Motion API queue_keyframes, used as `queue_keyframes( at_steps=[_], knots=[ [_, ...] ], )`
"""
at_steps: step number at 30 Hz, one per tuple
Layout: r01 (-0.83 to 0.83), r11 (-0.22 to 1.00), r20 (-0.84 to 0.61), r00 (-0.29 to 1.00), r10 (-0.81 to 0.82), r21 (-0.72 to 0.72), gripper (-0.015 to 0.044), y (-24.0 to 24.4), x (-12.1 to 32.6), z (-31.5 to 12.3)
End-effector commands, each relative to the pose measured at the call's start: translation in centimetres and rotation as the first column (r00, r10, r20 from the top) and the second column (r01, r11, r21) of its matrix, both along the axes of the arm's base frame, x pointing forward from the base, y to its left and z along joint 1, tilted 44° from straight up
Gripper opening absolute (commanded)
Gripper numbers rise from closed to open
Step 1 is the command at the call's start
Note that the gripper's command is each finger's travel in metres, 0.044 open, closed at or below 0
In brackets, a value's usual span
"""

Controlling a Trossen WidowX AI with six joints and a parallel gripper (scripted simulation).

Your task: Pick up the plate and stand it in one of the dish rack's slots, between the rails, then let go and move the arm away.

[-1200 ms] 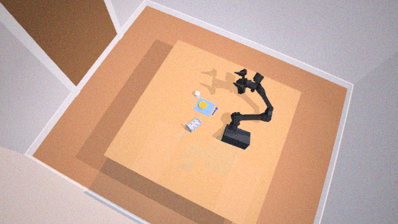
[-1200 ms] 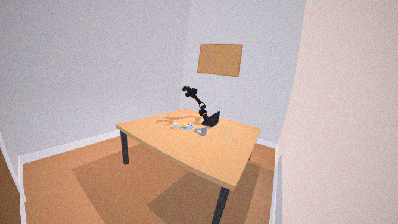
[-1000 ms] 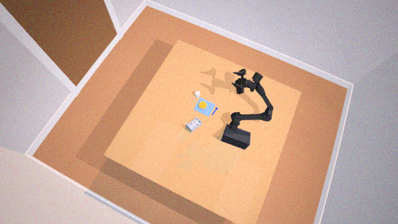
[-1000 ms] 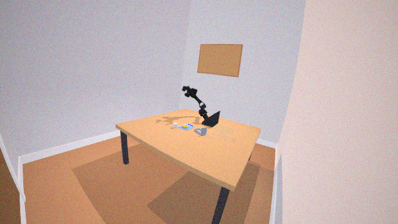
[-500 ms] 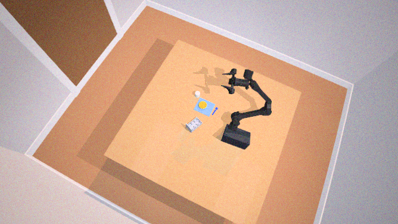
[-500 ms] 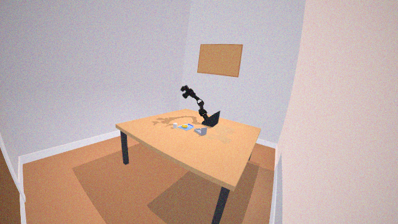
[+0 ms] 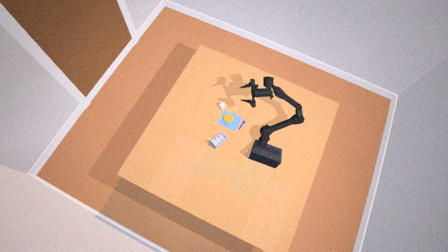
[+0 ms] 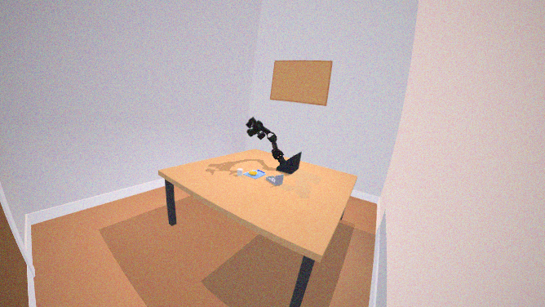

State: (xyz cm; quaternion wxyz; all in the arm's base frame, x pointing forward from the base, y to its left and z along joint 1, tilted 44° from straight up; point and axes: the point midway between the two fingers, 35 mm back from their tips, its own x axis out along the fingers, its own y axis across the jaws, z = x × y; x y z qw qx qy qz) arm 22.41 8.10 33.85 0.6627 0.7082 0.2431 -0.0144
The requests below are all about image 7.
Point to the light blue mat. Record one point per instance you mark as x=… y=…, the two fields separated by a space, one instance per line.
x=233 y=124

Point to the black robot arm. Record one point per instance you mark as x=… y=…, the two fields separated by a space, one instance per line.
x=296 y=119

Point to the yellow plate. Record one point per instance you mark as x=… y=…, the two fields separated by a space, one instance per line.
x=228 y=118

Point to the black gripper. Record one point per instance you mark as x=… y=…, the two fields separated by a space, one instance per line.
x=256 y=92

